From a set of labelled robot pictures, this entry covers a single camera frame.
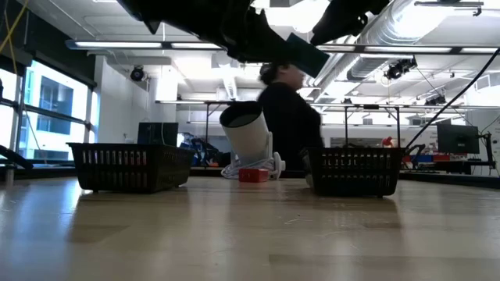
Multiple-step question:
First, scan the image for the black box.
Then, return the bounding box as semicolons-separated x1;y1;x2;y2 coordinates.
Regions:
137;122;180;148

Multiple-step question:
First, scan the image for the black computer monitor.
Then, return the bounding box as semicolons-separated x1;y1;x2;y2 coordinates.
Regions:
436;123;480;155

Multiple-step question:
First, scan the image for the black ceiling device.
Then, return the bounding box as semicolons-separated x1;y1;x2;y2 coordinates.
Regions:
383;57;418;81

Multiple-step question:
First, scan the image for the black background table frame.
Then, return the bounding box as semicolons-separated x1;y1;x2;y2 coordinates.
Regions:
202;100;402;150

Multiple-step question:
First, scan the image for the white cylindrical security camera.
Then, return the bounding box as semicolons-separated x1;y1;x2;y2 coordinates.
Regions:
219;100;287;181

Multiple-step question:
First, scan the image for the blue background robot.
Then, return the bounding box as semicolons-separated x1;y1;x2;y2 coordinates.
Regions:
181;132;223;168

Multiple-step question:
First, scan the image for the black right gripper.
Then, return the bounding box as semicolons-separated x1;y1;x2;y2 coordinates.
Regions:
310;0;391;46

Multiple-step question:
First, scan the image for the teal rectangular card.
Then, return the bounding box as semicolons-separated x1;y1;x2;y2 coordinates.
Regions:
286;32;331;79

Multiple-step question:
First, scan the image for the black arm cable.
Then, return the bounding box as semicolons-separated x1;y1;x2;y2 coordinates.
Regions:
405;48;500;149

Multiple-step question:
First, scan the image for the person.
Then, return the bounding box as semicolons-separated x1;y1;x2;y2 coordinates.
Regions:
257;61;325;173

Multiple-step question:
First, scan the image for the yellow hanging cable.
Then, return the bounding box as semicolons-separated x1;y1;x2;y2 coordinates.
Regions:
0;0;29;75

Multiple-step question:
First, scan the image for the black mesh basket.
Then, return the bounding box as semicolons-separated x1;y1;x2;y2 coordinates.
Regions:
66;141;195;194
299;147;407;197

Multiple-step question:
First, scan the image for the red block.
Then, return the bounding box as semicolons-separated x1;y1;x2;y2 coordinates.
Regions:
238;167;270;183

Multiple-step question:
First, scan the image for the overhead light bar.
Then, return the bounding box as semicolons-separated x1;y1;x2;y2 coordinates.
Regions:
65;38;500;55

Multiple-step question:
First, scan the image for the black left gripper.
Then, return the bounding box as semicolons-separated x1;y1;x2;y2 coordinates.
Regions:
116;0;290;63

